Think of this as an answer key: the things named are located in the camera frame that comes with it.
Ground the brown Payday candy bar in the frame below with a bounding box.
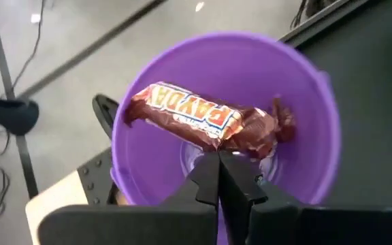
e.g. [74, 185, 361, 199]
[123, 81, 297, 160]

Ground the light wooden table board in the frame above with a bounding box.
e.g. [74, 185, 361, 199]
[24, 169, 90, 245]

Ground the purple halloween bucket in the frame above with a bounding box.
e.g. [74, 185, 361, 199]
[92, 32, 342, 245]

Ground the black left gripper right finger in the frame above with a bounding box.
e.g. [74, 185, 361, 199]
[219, 151, 392, 245]

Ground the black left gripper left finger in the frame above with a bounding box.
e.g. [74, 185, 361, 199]
[37, 151, 221, 245]

